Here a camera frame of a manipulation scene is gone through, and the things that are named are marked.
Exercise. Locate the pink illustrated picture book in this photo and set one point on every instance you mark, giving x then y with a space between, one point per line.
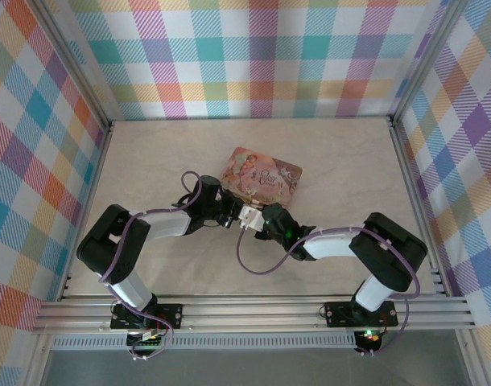
265 177

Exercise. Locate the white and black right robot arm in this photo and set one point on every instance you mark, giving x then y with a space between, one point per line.
390 249

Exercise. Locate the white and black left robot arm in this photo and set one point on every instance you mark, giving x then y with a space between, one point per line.
108 241

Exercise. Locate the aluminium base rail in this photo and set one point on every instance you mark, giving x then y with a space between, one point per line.
249 311

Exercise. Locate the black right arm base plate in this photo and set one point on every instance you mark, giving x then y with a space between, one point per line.
339 313

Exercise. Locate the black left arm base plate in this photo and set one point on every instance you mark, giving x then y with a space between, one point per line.
169 314

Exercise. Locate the aluminium side rail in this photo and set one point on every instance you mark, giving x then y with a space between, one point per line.
93 189
414 189

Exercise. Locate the aluminium frame post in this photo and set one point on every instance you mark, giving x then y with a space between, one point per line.
74 64
426 60

